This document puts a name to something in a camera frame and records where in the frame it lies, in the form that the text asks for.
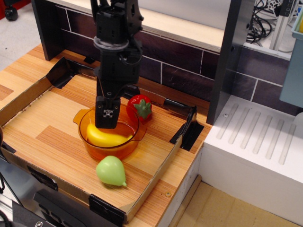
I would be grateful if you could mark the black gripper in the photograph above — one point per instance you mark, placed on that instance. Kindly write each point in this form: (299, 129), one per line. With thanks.
(119, 67)

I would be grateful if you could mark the yellow toy banana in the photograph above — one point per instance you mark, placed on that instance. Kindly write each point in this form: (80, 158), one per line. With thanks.
(101, 139)

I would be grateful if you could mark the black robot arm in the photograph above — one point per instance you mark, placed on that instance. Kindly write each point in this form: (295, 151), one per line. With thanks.
(117, 22)

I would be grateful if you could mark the orange transparent plastic pot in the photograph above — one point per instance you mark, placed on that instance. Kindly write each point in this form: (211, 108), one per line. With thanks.
(128, 123)

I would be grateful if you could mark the cardboard fence with black tape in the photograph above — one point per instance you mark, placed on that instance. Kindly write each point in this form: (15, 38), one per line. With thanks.
(38, 102)

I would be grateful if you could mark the red toy strawberry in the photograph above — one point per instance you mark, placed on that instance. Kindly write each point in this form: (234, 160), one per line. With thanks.
(142, 105)

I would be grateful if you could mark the green toy pear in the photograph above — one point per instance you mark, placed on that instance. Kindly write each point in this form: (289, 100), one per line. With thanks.
(110, 170)

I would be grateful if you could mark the black metal equipment base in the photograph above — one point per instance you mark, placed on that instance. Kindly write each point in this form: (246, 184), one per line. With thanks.
(50, 205)

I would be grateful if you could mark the black caster wheel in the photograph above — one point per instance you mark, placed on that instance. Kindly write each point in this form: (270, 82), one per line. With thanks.
(10, 11)

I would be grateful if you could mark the white toy sink drainboard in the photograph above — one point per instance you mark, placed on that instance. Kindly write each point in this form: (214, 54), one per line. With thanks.
(255, 153)

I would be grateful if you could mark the grey-blue bin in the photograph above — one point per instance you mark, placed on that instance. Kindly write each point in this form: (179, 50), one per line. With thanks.
(292, 90)

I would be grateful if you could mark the dark grey vertical post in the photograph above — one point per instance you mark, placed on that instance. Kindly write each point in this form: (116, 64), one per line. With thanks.
(236, 30)

